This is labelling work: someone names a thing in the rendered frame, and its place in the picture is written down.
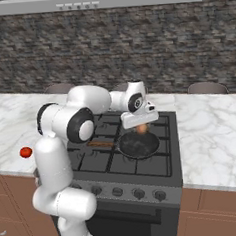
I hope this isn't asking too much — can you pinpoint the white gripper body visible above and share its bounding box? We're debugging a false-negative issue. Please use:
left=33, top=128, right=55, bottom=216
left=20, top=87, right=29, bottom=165
left=120, top=109, right=161, bottom=131

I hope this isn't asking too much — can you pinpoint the brown onion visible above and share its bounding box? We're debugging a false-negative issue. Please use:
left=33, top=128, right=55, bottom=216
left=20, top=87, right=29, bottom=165
left=136, top=123, right=150, bottom=136

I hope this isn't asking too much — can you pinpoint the black gas stove with oven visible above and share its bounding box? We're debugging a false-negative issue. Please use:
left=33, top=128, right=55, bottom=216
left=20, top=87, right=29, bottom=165
left=43, top=105, right=188, bottom=236

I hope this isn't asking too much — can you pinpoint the grey stove knob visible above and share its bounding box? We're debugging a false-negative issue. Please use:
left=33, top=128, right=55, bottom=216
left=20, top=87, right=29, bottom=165
left=133, top=187, right=146, bottom=201
left=71, top=181, right=83, bottom=192
left=153, top=188, right=168, bottom=202
left=110, top=186, right=124, bottom=198
left=90, top=184, right=103, bottom=197

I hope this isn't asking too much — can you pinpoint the red tomato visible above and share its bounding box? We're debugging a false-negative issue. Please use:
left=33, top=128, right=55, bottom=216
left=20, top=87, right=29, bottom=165
left=19, top=146, right=34, bottom=160

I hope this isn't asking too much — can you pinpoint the grey-brown stool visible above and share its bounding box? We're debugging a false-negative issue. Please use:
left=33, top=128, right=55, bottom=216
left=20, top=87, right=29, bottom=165
left=43, top=81, right=77, bottom=97
left=112, top=81, right=130, bottom=93
left=186, top=79, right=231, bottom=98

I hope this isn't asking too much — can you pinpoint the black oven door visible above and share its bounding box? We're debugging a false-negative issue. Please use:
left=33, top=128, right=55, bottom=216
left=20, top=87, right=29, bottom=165
left=82, top=200, right=183, bottom=236

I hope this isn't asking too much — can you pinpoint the brown drawer front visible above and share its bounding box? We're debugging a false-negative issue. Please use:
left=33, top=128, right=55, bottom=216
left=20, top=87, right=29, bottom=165
left=181, top=183, right=236, bottom=223

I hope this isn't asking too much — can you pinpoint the brown cupboard door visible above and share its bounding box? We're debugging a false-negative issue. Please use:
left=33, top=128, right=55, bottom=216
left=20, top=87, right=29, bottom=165
left=173, top=206, right=236, bottom=236

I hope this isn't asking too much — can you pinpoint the brown cupboard front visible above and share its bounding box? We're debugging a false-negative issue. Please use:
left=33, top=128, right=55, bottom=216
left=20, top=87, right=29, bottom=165
left=0, top=169, right=61, bottom=236

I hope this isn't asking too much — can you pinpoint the black pan with wooden handle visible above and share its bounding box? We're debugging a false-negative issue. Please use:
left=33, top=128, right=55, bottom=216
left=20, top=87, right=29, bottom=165
left=86, top=129, right=162, bottom=164

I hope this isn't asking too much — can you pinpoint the black oven door handle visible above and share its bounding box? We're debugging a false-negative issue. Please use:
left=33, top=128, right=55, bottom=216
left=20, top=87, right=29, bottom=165
left=92, top=205, right=163, bottom=230

